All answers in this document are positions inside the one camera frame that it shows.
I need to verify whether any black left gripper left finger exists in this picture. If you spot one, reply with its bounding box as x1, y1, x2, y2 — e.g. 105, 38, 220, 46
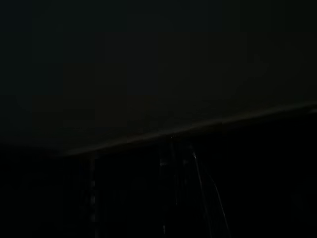
79, 158, 100, 238

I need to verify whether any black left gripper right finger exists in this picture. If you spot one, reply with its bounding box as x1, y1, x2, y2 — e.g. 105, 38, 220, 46
190, 146, 233, 238

